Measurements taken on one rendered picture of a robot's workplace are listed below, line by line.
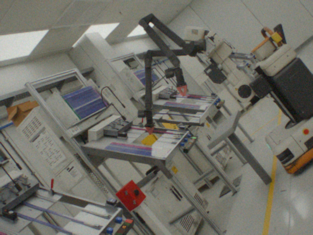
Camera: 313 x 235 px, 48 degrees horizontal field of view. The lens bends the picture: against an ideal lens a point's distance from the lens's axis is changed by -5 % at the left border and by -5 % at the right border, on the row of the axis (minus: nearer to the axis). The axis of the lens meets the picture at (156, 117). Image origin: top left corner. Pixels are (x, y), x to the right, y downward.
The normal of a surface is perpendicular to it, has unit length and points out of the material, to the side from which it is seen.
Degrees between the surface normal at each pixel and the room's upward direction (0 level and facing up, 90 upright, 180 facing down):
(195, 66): 90
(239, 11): 90
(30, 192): 137
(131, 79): 90
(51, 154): 93
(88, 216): 47
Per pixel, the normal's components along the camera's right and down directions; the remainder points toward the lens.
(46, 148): -0.32, 0.25
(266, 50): -0.14, 0.15
